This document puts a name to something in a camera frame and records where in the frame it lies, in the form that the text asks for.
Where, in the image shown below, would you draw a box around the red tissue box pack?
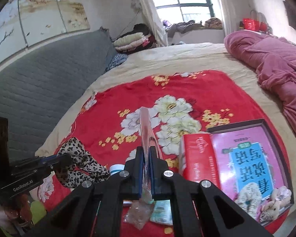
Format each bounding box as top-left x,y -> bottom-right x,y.
178,132 -> 220,187

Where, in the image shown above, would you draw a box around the grey quilted headboard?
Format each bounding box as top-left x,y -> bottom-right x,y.
0,28 -> 116,161

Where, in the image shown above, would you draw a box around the green tissue pack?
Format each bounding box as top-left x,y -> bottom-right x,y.
150,199 -> 173,226

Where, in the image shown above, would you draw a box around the pale floral fabric scrunchie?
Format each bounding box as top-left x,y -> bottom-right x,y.
234,182 -> 262,220

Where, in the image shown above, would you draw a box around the person left hand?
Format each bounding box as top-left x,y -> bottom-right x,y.
1,194 -> 32,227

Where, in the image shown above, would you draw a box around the beige bed sheet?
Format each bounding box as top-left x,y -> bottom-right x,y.
34,42 -> 296,158

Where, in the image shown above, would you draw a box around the white vitamin bottle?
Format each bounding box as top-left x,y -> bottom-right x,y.
109,164 -> 125,176

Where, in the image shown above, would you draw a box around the red gift bags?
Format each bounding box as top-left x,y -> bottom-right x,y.
240,18 -> 268,32

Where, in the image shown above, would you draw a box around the pink quilted duvet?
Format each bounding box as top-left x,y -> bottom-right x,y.
224,31 -> 296,134

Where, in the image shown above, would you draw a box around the leopard print scrunchie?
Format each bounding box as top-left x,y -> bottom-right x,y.
55,137 -> 110,188

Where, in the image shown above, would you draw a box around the folded blankets pile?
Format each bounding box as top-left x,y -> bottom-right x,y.
113,24 -> 158,55

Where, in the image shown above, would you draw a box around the beige bear plush pink bow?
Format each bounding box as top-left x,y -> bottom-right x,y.
259,186 -> 292,223

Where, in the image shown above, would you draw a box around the pink packaged hair ties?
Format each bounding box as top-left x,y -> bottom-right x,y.
138,106 -> 164,195

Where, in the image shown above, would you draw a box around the red floral blanket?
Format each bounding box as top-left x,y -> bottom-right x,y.
37,69 -> 293,237

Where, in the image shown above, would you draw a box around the clothes on window bench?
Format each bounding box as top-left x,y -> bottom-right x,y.
165,17 -> 223,38

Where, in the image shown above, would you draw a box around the blossom wall painting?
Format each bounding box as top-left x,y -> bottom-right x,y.
0,0 -> 90,63

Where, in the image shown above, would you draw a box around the white window curtain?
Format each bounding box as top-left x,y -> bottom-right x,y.
139,0 -> 168,47

